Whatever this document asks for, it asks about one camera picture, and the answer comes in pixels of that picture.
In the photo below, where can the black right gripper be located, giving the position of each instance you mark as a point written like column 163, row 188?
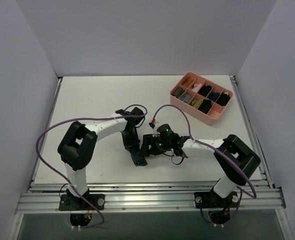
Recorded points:
column 150, row 144

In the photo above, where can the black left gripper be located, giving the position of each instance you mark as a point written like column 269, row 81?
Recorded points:
column 131, row 144

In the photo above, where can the navy white striped underwear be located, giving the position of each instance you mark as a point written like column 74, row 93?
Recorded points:
column 137, row 158

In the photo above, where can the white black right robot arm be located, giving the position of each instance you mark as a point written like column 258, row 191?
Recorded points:
column 236, row 159

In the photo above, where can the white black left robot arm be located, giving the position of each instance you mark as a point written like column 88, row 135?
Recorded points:
column 78, row 144

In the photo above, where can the grey patterned rolled garment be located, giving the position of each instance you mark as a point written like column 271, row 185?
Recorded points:
column 186, row 98

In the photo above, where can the dark grey rolled garment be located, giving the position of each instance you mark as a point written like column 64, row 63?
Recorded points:
column 178, row 92

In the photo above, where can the olive green rolled garment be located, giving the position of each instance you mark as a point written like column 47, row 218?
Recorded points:
column 196, row 103

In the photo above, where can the black rolled garment front row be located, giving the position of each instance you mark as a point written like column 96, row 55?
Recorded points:
column 205, row 106

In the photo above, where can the pink divided organizer tray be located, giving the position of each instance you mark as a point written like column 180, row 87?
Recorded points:
column 216, row 110

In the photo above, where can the pink white rolled garment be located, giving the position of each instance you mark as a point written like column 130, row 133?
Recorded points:
column 196, row 87

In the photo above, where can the mustard yellow rolled garment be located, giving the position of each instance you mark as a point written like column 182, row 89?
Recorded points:
column 188, row 81

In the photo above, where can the dark blue rolled garment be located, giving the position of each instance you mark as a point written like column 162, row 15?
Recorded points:
column 213, row 96

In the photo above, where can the black rolled garment with tag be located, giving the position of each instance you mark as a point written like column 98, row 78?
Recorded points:
column 223, row 99

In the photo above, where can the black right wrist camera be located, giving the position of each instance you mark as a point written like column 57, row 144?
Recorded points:
column 165, row 131

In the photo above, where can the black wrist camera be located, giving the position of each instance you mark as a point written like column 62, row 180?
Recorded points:
column 165, row 131
column 135, row 113

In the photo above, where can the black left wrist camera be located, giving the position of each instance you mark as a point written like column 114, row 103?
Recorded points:
column 135, row 113

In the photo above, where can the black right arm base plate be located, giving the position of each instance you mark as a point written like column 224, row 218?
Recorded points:
column 211, row 200

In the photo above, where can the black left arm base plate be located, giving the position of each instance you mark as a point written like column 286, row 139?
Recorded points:
column 69, row 202

